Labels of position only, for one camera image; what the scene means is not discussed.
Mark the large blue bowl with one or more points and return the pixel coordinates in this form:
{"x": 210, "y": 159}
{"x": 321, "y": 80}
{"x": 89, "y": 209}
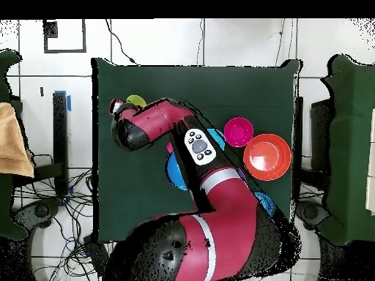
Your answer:
{"x": 175, "y": 172}

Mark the black metal frame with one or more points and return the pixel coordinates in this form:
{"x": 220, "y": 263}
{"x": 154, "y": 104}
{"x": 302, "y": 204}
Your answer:
{"x": 298, "y": 146}
{"x": 60, "y": 140}

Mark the dark grey floor box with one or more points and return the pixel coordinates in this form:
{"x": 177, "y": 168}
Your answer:
{"x": 96, "y": 254}

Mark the orange bowl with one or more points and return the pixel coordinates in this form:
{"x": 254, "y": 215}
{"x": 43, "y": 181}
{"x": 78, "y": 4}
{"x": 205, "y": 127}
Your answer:
{"x": 267, "y": 157}

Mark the black square floor frame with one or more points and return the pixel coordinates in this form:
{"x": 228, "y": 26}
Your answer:
{"x": 50, "y": 29}

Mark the yellow cup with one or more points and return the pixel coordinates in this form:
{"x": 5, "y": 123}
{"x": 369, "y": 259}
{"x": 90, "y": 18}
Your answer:
{"x": 136, "y": 100}

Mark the black equipment box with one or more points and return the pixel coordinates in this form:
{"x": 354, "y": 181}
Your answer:
{"x": 320, "y": 134}

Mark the dark green table cloth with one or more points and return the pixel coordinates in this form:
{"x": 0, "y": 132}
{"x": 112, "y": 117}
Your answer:
{"x": 190, "y": 85}

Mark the pink bowl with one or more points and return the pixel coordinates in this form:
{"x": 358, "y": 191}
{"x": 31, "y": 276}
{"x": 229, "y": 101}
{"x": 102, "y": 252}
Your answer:
{"x": 238, "y": 132}

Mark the green-covered side table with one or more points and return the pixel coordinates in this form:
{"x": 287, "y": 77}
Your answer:
{"x": 6, "y": 205}
{"x": 351, "y": 146}

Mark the small cyan bowl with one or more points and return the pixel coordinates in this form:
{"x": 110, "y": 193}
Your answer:
{"x": 219, "y": 136}

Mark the translucent blue bowl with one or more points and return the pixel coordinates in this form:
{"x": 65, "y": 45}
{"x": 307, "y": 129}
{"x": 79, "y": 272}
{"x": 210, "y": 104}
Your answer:
{"x": 267, "y": 202}

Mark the blue tape strip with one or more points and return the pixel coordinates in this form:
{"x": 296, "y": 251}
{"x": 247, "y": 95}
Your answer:
{"x": 69, "y": 104}

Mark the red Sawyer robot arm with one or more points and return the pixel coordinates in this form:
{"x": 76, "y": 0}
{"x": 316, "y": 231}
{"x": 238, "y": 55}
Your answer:
{"x": 228, "y": 222}

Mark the white sheet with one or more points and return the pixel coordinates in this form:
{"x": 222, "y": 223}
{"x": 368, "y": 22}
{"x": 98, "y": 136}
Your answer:
{"x": 371, "y": 175}

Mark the grey round floor base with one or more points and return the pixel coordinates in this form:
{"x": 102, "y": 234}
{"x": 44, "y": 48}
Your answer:
{"x": 41, "y": 210}
{"x": 312, "y": 212}

